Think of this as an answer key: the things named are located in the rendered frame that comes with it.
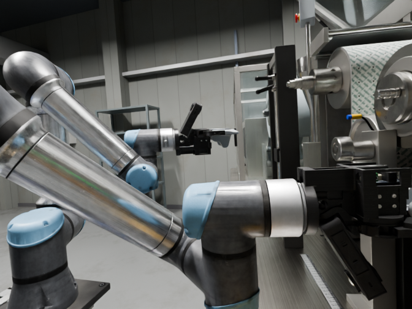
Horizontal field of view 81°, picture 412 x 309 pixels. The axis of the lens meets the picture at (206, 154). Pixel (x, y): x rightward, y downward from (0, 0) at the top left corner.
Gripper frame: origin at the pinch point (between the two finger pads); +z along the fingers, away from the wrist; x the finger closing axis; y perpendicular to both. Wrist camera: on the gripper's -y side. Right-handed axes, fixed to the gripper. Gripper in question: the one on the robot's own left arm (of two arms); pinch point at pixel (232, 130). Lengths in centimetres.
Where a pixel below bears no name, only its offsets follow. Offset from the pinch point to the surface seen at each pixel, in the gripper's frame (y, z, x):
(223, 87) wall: -43, 84, -324
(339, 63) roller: -17.0, 19.0, 25.3
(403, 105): -7, 8, 51
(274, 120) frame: -3.2, 10.7, 9.2
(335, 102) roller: -7.8, 19.8, 23.9
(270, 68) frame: -19.0, 10.8, 5.4
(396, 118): -5, 9, 50
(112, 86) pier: -54, -103, -386
